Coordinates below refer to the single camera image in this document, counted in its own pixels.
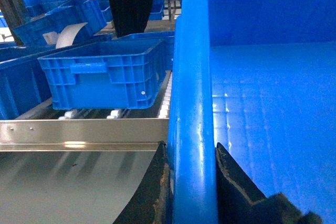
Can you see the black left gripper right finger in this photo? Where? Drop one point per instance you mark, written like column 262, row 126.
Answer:
column 241, row 201

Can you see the person in black trousers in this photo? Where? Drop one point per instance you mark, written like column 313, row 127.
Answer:
column 130, row 16

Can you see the blue crate behind centre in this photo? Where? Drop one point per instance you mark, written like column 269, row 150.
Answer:
column 161, row 42

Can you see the neighbouring blue crate on shelf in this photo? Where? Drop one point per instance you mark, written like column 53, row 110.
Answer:
column 117, row 74

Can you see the blue crate far left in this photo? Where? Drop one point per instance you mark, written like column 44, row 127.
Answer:
column 24, row 83

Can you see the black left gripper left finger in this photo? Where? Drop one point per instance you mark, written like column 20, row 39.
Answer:
column 153, row 199

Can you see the large blue plastic crate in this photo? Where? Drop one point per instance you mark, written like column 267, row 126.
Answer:
column 257, row 76

